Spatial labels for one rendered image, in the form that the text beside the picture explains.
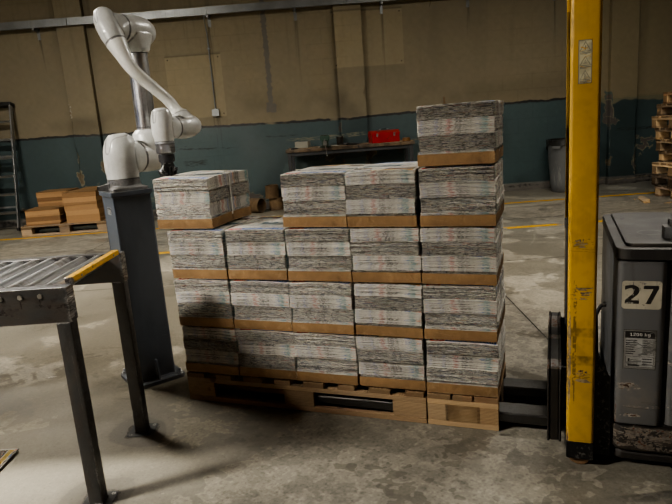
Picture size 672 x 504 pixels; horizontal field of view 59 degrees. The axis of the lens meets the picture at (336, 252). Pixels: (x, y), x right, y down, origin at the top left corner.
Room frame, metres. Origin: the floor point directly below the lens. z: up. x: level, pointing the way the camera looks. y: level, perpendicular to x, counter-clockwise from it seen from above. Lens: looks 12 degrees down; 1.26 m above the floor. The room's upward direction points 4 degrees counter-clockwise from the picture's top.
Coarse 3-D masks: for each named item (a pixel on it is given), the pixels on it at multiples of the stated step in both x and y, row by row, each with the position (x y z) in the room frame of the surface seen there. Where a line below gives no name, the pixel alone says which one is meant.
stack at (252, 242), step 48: (192, 240) 2.64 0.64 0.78; (240, 240) 2.56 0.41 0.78; (288, 240) 2.48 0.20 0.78; (336, 240) 2.41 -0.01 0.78; (384, 240) 2.34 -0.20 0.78; (192, 288) 2.65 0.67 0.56; (240, 288) 2.56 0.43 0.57; (288, 288) 2.49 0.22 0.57; (336, 288) 2.41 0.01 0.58; (384, 288) 2.33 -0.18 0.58; (192, 336) 2.68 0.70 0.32; (240, 336) 2.57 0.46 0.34; (288, 336) 2.49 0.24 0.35; (336, 336) 2.41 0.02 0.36; (384, 336) 2.35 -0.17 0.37; (192, 384) 2.68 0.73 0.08; (240, 384) 2.58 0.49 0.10; (288, 384) 2.50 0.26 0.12
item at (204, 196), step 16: (176, 176) 2.75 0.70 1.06; (192, 176) 2.70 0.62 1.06; (208, 176) 2.66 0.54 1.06; (224, 176) 2.74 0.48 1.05; (160, 192) 2.69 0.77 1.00; (176, 192) 2.66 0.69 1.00; (192, 192) 2.64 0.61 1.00; (208, 192) 2.61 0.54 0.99; (224, 192) 2.73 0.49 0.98; (160, 208) 2.70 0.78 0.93; (176, 208) 2.67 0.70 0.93; (192, 208) 2.64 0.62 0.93; (208, 208) 2.62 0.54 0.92; (224, 208) 2.72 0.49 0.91
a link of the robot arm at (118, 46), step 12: (120, 36) 2.98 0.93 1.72; (108, 48) 2.98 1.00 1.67; (120, 48) 2.95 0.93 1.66; (120, 60) 2.95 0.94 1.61; (132, 60) 2.97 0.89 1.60; (132, 72) 2.95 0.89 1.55; (144, 72) 2.98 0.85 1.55; (144, 84) 2.98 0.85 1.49; (156, 84) 3.00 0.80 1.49; (156, 96) 3.01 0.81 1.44; (168, 96) 3.02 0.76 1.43; (168, 108) 3.02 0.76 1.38; (180, 108) 3.01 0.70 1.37; (180, 120) 2.94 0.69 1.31; (192, 120) 3.00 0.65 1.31; (192, 132) 3.00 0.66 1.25
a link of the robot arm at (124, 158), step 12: (108, 144) 2.94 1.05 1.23; (120, 144) 2.94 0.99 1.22; (132, 144) 2.98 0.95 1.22; (108, 156) 2.93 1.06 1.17; (120, 156) 2.92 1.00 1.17; (132, 156) 2.96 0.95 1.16; (144, 156) 3.03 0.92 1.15; (108, 168) 2.93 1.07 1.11; (120, 168) 2.92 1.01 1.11; (132, 168) 2.95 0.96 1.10; (144, 168) 3.06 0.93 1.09
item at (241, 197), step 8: (232, 176) 2.81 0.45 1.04; (240, 176) 2.89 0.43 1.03; (232, 184) 2.81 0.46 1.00; (240, 184) 2.88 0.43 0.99; (248, 184) 2.95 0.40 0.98; (240, 192) 2.87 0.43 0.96; (248, 192) 2.95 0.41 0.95; (240, 200) 2.87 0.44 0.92; (248, 200) 2.95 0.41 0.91; (240, 208) 2.86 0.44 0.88
